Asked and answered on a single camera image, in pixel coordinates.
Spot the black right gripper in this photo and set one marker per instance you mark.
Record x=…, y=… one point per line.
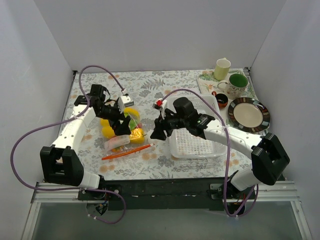
x=163, y=122

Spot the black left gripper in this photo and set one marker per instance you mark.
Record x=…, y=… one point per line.
x=119, y=121

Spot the clear zip top bag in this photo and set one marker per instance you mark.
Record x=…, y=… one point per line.
x=120, y=146

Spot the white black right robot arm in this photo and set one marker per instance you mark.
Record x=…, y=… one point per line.
x=267, y=155

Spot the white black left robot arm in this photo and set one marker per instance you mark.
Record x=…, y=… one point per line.
x=60, y=162

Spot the yellow fake lemon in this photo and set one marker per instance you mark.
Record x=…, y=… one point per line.
x=104, y=122
x=107, y=132

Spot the yellow fake bell pepper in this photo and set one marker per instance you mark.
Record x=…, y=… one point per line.
x=137, y=136

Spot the white plastic basket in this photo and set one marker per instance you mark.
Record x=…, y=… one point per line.
x=188, y=142

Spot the floral table mat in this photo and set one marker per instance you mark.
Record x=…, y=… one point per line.
x=155, y=162

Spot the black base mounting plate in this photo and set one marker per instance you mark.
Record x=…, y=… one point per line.
x=158, y=194

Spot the small red black bowl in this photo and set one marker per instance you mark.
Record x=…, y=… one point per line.
x=222, y=99

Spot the dark rimmed ceramic plate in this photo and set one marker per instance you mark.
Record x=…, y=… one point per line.
x=249, y=115

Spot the floral rectangular tray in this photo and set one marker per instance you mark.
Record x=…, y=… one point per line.
x=208, y=84

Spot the pale green mug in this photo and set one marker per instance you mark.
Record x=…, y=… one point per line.
x=222, y=67

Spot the floral mug green inside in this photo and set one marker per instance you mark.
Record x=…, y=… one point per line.
x=234, y=86

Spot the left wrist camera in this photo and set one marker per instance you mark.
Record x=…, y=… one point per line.
x=124, y=101

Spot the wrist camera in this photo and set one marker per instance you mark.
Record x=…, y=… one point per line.
x=161, y=105
x=124, y=101

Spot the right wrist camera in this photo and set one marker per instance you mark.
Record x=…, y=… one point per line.
x=161, y=105

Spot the grey aluminium frame rail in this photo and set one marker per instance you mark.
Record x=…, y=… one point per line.
x=261, y=212

